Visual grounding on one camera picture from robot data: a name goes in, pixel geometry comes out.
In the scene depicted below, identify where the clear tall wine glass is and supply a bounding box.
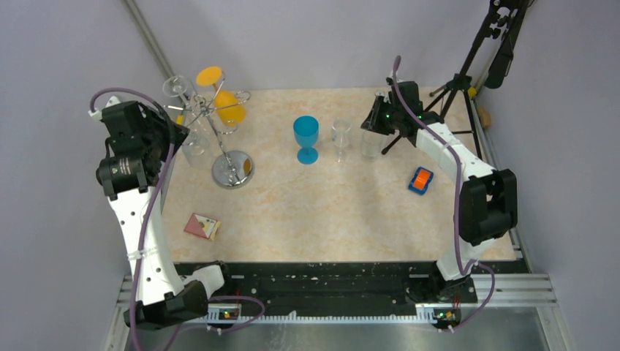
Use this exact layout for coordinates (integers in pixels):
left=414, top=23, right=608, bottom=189
left=331, top=118, right=352, bottom=163

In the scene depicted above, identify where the orange plastic wine glass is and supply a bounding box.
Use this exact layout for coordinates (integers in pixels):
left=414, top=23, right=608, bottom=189
left=196, top=66, right=246, bottom=127

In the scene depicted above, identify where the blue plastic wine glass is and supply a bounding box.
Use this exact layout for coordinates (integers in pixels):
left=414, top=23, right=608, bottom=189
left=292, top=116, right=320, bottom=165

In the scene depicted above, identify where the chrome wine glass rack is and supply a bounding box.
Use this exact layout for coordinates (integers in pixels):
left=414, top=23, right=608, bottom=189
left=169, top=80, right=254, bottom=189

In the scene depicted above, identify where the clear stemmed wine glass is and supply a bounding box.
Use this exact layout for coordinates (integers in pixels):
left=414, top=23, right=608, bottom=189
left=162, top=75, right=190, bottom=110

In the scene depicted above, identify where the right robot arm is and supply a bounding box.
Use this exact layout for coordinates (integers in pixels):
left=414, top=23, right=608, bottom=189
left=361, top=79, right=518, bottom=301

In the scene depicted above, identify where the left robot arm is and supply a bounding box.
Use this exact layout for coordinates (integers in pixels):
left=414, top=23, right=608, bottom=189
left=96, top=100, right=235, bottom=330

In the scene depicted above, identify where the blue orange toy block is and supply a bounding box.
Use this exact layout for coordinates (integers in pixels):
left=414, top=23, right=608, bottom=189
left=408, top=167, right=434, bottom=195

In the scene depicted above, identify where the red triangular card box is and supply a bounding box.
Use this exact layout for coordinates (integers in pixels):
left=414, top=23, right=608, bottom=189
left=184, top=213, right=221, bottom=241

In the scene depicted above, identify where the black tripod stand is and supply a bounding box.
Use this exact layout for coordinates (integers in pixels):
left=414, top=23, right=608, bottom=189
left=381, top=0, right=534, bottom=172

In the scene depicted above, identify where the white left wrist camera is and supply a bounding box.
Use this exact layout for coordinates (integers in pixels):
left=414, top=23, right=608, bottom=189
left=88, top=96, right=122, bottom=121

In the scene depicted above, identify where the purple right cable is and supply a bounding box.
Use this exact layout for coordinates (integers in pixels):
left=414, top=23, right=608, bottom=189
left=391, top=56, right=496, bottom=333

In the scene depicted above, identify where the black base frame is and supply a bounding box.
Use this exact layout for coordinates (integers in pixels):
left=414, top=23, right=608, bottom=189
left=208, top=262, right=535, bottom=323

